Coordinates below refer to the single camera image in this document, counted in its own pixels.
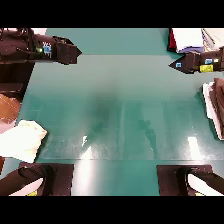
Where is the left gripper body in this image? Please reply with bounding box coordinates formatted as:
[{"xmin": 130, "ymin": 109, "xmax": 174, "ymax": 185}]
[{"xmin": 53, "ymin": 36, "xmax": 83, "ymax": 66}]

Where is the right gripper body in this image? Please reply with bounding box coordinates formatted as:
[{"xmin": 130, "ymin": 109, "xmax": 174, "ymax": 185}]
[{"xmin": 168, "ymin": 51, "xmax": 202, "ymax": 75}]

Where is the cream T-shirt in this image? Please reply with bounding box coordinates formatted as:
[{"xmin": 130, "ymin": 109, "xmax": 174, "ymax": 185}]
[{"xmin": 0, "ymin": 119, "xmax": 48, "ymax": 165}]

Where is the blue garment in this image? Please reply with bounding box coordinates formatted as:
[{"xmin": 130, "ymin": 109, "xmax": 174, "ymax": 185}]
[{"xmin": 179, "ymin": 46, "xmax": 205, "ymax": 55}]

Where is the red garment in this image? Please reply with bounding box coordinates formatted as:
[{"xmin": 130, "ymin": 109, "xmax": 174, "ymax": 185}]
[{"xmin": 167, "ymin": 28, "xmax": 178, "ymax": 52}]

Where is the brown garment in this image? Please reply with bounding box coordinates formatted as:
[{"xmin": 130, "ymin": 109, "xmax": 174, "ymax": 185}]
[{"xmin": 207, "ymin": 77, "xmax": 224, "ymax": 135}]

